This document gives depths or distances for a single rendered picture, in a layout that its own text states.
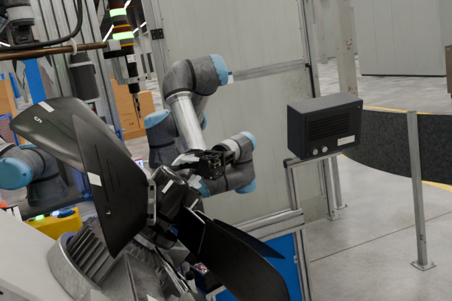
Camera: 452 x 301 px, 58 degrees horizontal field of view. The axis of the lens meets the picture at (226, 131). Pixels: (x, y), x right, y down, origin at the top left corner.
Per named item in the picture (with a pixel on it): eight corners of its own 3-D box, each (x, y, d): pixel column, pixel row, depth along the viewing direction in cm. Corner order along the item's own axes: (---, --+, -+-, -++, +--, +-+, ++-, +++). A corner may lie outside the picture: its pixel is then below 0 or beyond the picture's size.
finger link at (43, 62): (62, 78, 140) (45, 55, 138) (61, 78, 135) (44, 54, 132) (54, 83, 140) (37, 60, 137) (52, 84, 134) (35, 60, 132)
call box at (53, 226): (29, 263, 122) (20, 230, 120) (33, 249, 131) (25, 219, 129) (85, 247, 126) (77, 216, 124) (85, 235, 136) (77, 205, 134)
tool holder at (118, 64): (124, 85, 87) (114, 39, 85) (103, 87, 92) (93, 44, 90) (154, 78, 94) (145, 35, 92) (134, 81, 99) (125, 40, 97)
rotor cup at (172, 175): (134, 231, 80) (175, 178, 81) (111, 198, 91) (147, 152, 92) (183, 256, 89) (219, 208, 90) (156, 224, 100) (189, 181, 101)
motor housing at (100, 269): (152, 340, 82) (192, 286, 83) (51, 286, 74) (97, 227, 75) (138, 283, 103) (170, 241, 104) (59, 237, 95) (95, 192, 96)
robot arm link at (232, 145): (218, 138, 130) (221, 162, 132) (210, 142, 126) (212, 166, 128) (239, 140, 126) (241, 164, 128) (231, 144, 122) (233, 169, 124)
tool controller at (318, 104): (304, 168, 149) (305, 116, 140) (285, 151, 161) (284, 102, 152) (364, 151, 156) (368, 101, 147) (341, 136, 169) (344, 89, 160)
